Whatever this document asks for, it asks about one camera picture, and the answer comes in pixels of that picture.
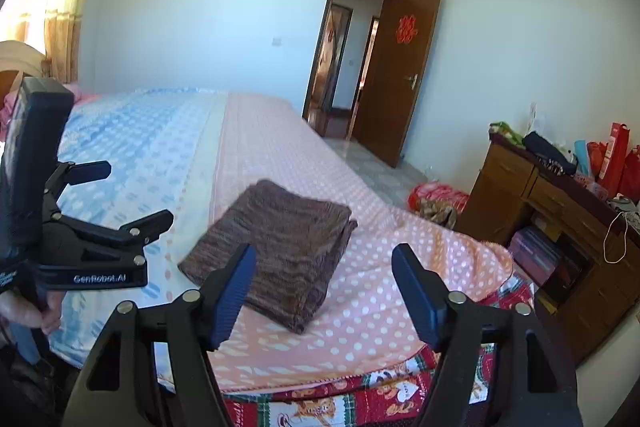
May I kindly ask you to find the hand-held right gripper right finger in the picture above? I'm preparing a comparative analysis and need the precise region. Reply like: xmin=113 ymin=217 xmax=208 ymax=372
xmin=391 ymin=243 xmax=583 ymax=427

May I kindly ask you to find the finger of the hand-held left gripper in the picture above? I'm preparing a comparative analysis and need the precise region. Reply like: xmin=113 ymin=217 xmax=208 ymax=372
xmin=50 ymin=208 xmax=175 ymax=249
xmin=42 ymin=160 xmax=112 ymax=208

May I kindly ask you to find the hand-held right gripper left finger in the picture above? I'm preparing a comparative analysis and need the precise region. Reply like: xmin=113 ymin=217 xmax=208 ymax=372
xmin=62 ymin=243 xmax=258 ymax=427

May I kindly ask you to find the brown knitted garment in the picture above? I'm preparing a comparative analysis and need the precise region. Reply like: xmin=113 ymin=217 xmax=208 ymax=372
xmin=177 ymin=178 xmax=358 ymax=335

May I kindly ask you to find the person's left hand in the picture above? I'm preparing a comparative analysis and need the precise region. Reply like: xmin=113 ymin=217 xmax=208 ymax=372
xmin=0 ymin=291 xmax=62 ymax=336

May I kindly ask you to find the pink folded quilt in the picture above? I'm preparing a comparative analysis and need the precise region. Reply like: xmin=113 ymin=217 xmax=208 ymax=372
xmin=62 ymin=81 xmax=98 ymax=108

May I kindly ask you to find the red floral bag on floor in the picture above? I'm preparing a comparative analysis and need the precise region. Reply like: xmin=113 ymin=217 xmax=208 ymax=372
xmin=407 ymin=182 xmax=471 ymax=228

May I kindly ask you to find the beige bed headboard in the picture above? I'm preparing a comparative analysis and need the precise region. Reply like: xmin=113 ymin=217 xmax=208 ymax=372
xmin=0 ymin=41 xmax=51 ymax=108

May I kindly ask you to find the red printed quilt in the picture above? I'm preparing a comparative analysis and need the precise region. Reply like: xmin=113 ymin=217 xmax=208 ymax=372
xmin=222 ymin=277 xmax=536 ymax=427

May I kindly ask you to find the brown wooden desk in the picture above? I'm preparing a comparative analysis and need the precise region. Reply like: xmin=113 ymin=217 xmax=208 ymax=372
xmin=457 ymin=134 xmax=640 ymax=365

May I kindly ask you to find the blue and pink dotted bedsheet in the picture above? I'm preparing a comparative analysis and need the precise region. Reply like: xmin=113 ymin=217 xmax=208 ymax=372
xmin=50 ymin=87 xmax=516 ymax=395

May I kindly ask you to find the green cloth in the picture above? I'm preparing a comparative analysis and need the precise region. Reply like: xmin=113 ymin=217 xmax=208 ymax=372
xmin=489 ymin=121 xmax=526 ymax=148

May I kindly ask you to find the brown wooden door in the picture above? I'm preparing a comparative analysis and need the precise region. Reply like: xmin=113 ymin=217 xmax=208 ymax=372
xmin=350 ymin=0 xmax=443 ymax=168

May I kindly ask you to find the black bag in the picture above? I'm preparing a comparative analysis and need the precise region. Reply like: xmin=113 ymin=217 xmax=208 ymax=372
xmin=522 ymin=132 xmax=578 ymax=175

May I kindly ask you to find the person's dark clothing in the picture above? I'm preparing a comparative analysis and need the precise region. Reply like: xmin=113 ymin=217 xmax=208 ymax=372
xmin=0 ymin=332 xmax=83 ymax=427

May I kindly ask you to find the red paper bag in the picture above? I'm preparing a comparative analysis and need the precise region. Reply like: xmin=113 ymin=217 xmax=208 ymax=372
xmin=597 ymin=123 xmax=631 ymax=192
xmin=620 ymin=146 xmax=640 ymax=202

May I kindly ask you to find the red paper door decoration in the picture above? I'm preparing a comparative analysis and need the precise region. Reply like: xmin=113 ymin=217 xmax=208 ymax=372
xmin=396 ymin=14 xmax=418 ymax=44

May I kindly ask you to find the white cable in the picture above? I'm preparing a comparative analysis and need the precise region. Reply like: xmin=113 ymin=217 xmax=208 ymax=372
xmin=602 ymin=209 xmax=632 ymax=264

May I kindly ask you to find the brown door frame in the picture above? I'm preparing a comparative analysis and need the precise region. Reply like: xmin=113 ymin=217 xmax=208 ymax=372
xmin=301 ymin=0 xmax=401 ymax=142

